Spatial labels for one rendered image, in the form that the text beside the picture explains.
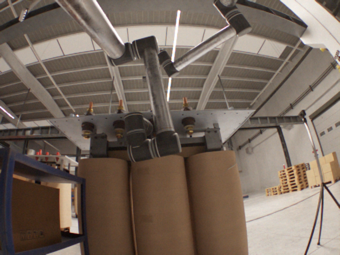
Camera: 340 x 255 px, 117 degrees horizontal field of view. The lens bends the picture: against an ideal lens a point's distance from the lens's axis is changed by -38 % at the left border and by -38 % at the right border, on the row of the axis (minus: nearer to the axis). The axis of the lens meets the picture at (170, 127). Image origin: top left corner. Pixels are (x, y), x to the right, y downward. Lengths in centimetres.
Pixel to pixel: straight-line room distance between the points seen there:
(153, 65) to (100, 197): 93
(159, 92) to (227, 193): 83
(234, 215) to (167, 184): 54
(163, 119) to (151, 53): 48
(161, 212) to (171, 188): 18
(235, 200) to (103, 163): 98
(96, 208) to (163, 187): 48
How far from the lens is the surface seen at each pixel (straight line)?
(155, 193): 113
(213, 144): 131
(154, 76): 100
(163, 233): 115
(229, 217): 125
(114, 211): 118
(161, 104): 90
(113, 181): 119
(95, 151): 130
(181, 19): 1095
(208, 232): 123
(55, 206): 95
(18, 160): 69
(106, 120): 130
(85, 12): 79
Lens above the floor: 76
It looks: 25 degrees up
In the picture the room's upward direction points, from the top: 6 degrees counter-clockwise
